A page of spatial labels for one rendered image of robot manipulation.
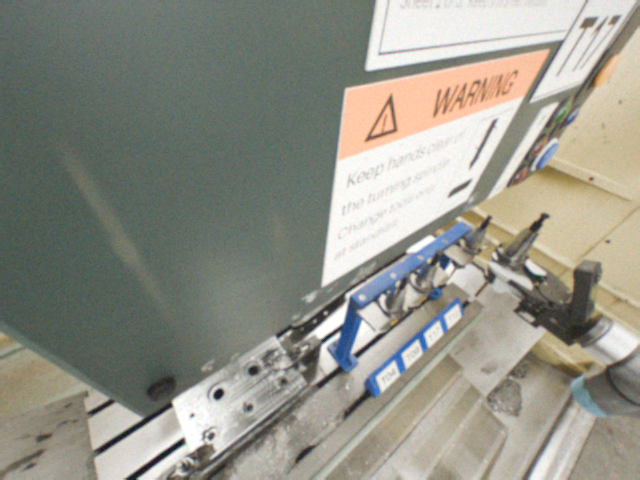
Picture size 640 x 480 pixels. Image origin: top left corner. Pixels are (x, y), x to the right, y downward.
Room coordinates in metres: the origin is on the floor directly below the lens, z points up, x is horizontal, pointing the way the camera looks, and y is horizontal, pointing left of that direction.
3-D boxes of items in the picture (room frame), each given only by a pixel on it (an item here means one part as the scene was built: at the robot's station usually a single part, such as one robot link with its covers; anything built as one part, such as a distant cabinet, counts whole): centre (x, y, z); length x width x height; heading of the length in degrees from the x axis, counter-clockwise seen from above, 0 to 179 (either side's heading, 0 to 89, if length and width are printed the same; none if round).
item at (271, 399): (0.23, 0.18, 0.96); 0.29 x 0.23 x 0.05; 131
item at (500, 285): (0.38, -0.41, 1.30); 0.09 x 0.03 x 0.06; 54
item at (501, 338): (0.68, -0.38, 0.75); 0.89 x 0.70 x 0.26; 41
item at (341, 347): (0.36, -0.11, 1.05); 0.10 x 0.05 x 0.30; 41
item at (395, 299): (0.35, -0.19, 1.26); 0.04 x 0.04 x 0.07
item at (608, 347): (0.26, -0.56, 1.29); 0.08 x 0.05 x 0.08; 131
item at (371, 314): (0.32, -0.15, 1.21); 0.07 x 0.05 x 0.01; 41
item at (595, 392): (0.20, -0.62, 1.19); 0.11 x 0.08 x 0.11; 79
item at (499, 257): (0.42, -0.42, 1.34); 0.06 x 0.06 x 0.03
